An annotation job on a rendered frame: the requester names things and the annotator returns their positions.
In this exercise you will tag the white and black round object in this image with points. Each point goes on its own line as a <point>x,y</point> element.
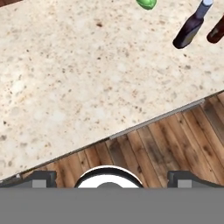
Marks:
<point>108,176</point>

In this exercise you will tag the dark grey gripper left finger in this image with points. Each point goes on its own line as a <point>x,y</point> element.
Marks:
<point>43,178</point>

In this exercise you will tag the dark purple condiment bottle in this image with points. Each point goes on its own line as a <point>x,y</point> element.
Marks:
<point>190,27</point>

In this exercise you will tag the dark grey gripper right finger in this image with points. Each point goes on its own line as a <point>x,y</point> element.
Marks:
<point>180,178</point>

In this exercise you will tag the green round object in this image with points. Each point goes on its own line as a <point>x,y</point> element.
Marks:
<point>146,3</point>

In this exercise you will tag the dark red condiment bottle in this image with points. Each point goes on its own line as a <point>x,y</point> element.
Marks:
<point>216,32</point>

